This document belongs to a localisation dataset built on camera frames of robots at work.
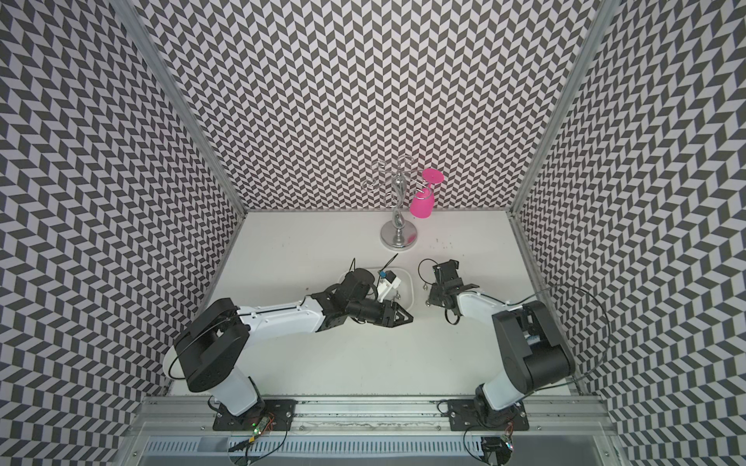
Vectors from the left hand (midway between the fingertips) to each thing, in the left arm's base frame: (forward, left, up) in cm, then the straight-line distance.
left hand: (407, 322), depth 78 cm
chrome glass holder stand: (+39, 0, -9) cm, 40 cm away
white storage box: (+15, 0, -11) cm, 19 cm away
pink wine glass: (+38, -6, +10) cm, 40 cm away
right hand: (+13, -12, -11) cm, 21 cm away
